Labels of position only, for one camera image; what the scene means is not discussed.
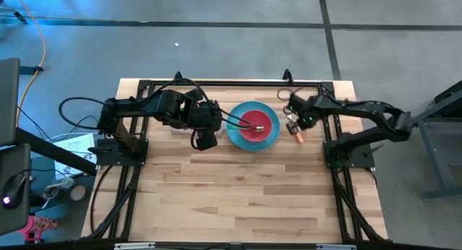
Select yellow floor cable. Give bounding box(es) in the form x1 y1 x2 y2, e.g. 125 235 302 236
12 0 47 128

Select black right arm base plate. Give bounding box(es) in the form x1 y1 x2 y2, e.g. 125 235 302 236
323 139 384 169

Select black desk beam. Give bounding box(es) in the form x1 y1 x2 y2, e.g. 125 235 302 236
14 127 98 177

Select black computer mouse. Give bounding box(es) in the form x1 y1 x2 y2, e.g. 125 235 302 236
1 173 27 210

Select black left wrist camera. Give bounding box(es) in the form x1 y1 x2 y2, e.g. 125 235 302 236
194 129 219 152

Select beige cloth napkin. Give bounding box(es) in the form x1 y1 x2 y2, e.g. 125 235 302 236
170 124 229 138

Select black cable under table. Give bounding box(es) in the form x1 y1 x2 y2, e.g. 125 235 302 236
90 165 115 233

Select black floor bracket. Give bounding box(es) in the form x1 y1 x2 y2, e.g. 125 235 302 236
19 64 44 76

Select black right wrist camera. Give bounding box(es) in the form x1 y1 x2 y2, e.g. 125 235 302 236
287 93 302 110

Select white table bracket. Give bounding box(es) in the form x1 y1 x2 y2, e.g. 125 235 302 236
315 243 357 250
113 242 156 250

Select black aluminium table frame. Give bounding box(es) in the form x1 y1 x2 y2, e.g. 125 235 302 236
81 78 389 243

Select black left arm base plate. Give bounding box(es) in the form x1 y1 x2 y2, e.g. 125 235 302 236
95 137 149 167

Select red bowl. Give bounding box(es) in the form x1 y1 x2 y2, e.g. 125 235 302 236
238 109 274 143

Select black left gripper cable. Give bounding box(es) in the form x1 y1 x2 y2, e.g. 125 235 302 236
144 77 221 113

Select gold spoon green handle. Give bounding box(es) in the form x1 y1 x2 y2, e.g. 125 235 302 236
226 123 266 134

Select blue plate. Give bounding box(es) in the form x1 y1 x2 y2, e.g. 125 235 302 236
226 100 281 152

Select black desk panel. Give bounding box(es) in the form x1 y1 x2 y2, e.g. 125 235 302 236
0 57 21 147

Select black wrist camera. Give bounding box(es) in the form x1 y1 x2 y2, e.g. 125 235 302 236
194 129 219 152
287 93 302 110

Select black mouse pad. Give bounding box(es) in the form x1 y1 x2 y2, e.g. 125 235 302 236
0 143 32 236

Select clear plastic cup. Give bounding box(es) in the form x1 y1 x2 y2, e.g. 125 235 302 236
43 176 75 200

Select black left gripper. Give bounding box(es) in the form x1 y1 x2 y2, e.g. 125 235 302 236
186 92 253 134

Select thin black floor cable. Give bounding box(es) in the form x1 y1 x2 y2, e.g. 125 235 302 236
16 105 91 141

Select grey side table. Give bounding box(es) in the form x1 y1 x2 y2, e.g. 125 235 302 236
398 79 462 201

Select silver fork orange handle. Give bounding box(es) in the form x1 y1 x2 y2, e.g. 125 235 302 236
283 107 305 145

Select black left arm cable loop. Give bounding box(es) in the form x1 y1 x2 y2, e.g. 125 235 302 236
58 96 109 131

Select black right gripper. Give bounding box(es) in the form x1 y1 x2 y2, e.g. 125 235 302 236
283 94 322 136

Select pink patterned object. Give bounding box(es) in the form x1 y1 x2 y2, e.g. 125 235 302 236
17 215 58 243

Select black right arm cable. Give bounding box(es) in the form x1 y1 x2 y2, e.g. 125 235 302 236
276 87 304 101

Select white paper box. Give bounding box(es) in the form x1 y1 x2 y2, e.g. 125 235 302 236
53 132 98 178

